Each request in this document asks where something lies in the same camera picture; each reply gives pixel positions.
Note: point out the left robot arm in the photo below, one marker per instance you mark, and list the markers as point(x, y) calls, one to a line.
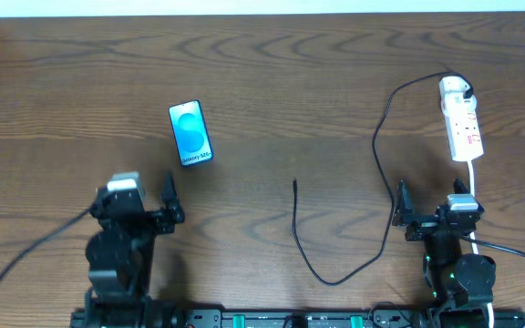
point(120, 256)

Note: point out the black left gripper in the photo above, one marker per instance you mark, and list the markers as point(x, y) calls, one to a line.
point(151, 218)

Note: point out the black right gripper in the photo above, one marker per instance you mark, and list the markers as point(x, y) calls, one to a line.
point(429, 220)

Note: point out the blue screen smartphone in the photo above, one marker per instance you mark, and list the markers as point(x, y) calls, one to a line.
point(190, 133)

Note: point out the white charger plug adapter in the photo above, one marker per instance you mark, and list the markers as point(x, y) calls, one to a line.
point(456, 91)

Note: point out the white power strip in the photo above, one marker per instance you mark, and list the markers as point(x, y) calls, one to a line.
point(462, 125)

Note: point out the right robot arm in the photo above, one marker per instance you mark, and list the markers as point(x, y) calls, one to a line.
point(461, 282)

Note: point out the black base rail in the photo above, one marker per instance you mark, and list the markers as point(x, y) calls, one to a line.
point(213, 318)

